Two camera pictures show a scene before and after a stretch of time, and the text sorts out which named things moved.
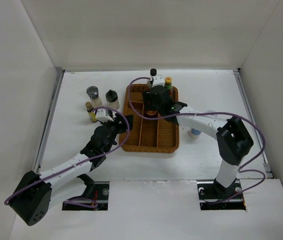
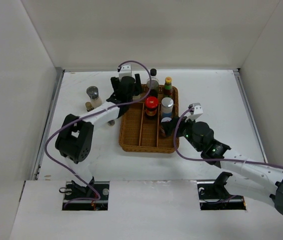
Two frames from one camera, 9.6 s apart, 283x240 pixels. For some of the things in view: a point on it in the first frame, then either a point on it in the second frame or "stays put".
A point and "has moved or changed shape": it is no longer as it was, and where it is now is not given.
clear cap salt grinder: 93,93 stays put
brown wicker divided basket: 148,135 stays put
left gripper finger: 122,121 → 138,84
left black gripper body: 113,130 → 130,99
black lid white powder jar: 111,97 has moved or changed shape
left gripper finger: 107,123 → 115,83
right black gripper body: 147,97 → 185,129
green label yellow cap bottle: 168,85 stays put
